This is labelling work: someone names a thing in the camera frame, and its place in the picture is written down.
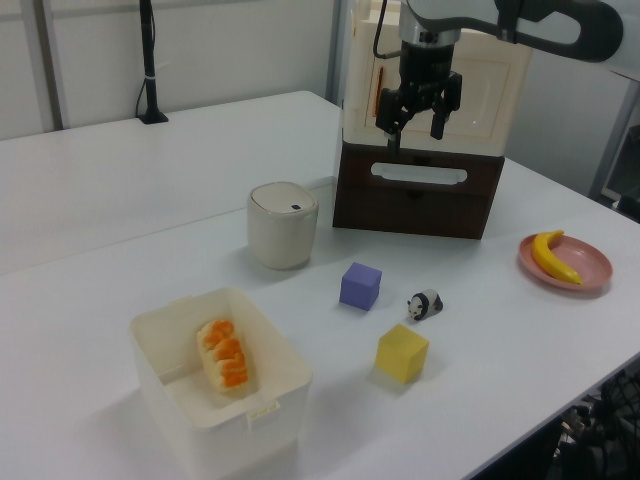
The pink plate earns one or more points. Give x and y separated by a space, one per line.
590 260

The panda figurine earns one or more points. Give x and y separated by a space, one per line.
425 304

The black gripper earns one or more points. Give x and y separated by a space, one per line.
425 75

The white plastic storage box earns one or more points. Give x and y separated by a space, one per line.
260 435

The yellow banana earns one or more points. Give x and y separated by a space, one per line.
547 260

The black clamp pole stand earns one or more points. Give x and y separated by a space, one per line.
148 60

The toy bread with orange topping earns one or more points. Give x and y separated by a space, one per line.
225 360

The black office chair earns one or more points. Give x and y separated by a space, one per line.
605 425

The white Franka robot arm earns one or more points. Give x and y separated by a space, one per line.
550 20

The yellow cube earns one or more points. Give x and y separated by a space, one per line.
402 355

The purple cube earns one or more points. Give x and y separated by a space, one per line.
359 287

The brown drawer housing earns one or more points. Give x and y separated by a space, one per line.
410 215

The cream lidded trash bin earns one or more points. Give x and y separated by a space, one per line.
282 230

